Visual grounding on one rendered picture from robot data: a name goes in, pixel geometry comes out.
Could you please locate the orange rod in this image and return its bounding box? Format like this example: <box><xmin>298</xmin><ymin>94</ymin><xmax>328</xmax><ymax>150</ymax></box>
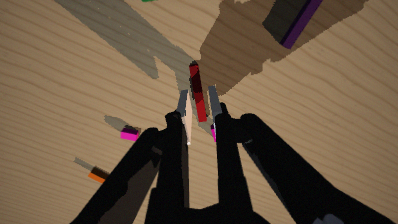
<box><xmin>88</xmin><ymin>168</ymin><xmax>108</xmax><ymax>183</ymax></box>

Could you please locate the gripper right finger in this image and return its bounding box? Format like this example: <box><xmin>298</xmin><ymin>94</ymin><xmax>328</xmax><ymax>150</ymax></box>
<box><xmin>208</xmin><ymin>85</ymin><xmax>396</xmax><ymax>224</ymax></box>

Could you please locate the purple rod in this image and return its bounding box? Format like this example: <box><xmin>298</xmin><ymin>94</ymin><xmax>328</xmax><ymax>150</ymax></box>
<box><xmin>279</xmin><ymin>0</ymin><xmax>323</xmax><ymax>49</ymax></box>

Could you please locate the red rod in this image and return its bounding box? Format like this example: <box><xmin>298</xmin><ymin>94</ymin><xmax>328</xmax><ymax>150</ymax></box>
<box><xmin>189</xmin><ymin>64</ymin><xmax>207</xmax><ymax>122</ymax></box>

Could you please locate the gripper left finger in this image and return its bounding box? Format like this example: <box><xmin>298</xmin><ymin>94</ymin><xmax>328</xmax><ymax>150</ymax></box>
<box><xmin>69</xmin><ymin>89</ymin><xmax>192</xmax><ymax>224</ymax></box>

